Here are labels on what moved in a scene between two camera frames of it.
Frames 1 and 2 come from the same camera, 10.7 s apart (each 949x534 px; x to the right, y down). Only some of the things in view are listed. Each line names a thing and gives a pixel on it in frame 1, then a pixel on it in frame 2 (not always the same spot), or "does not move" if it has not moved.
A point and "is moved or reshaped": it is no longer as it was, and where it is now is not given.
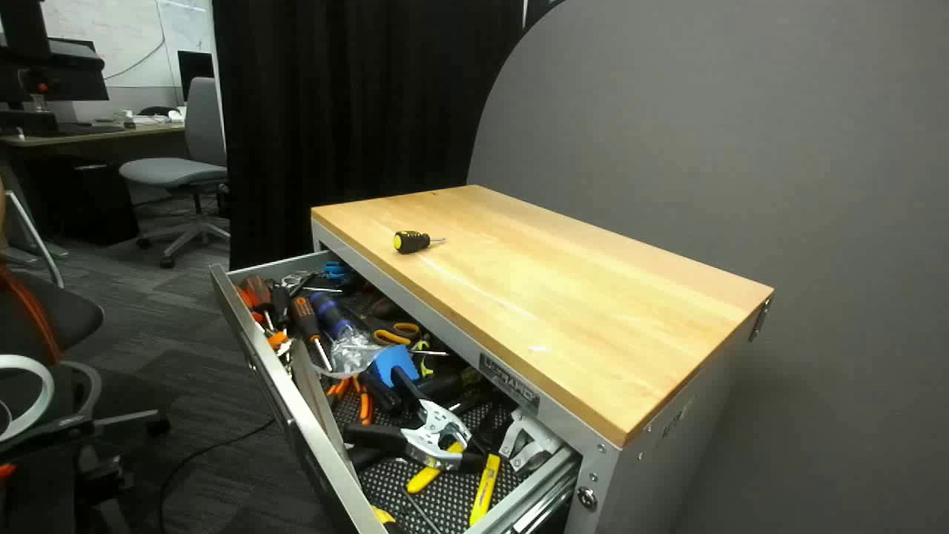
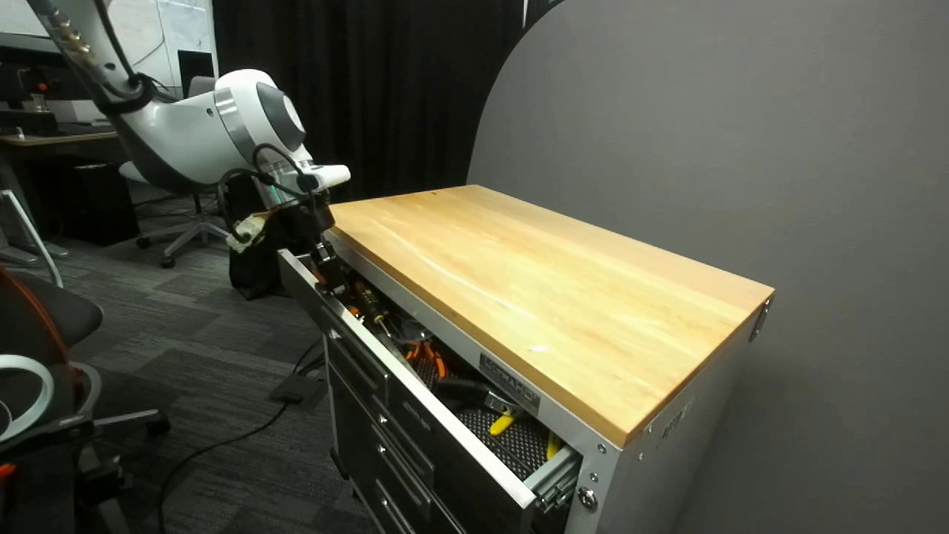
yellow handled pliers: (470, 461) to (505, 422)
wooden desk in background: (69, 179) does not move
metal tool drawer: (432, 433) is moved or reshaped
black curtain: (342, 99) does not move
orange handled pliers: (364, 399) to (427, 351)
